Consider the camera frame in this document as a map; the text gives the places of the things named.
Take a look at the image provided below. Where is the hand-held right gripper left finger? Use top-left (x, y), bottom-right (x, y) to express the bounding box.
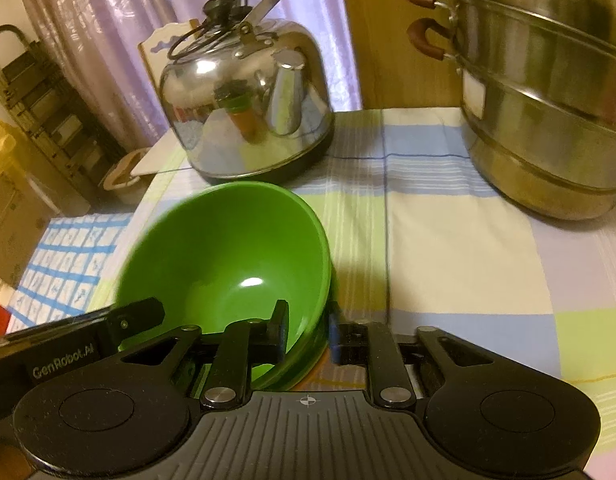
top-left (120, 300), bottom-right (291, 408)

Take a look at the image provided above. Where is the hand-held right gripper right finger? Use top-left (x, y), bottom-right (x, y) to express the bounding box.
top-left (328, 310), bottom-right (494, 406)

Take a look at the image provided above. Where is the large green plastic bowl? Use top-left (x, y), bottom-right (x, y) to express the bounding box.
top-left (113, 181), bottom-right (334, 392)

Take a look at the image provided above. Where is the person's left hand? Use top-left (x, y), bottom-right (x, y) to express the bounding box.
top-left (0, 442), bottom-right (31, 480)

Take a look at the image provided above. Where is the blue checked towel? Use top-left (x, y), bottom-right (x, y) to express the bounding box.
top-left (10, 212), bottom-right (134, 318)

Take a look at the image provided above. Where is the cardboard box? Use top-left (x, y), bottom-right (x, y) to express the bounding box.
top-left (0, 175), bottom-right (54, 286)

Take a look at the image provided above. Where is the pastel checked tablecloth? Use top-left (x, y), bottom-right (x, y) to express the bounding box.
top-left (88, 107), bottom-right (616, 461)

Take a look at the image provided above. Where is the small beige basket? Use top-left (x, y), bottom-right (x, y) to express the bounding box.
top-left (104, 149), bottom-right (149, 192)

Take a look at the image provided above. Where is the stainless steel kettle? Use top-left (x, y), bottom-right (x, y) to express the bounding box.
top-left (159, 0), bottom-right (336, 186)

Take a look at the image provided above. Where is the white flat tray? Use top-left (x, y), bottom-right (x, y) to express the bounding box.
top-left (129, 132), bottom-right (191, 178)

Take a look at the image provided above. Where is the folding step ladder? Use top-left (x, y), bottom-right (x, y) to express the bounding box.
top-left (0, 25), bottom-right (129, 201)

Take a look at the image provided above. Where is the brown wooden board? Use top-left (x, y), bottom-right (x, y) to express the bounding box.
top-left (335, 0), bottom-right (469, 111)

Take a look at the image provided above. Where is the white scalloped board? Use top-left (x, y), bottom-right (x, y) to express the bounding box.
top-left (139, 19), bottom-right (201, 86)

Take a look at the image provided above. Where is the stainless steel steamer pot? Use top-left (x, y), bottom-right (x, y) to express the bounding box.
top-left (398, 0), bottom-right (616, 222)

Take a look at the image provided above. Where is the light purple curtain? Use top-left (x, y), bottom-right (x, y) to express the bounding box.
top-left (13, 0), bottom-right (361, 161)

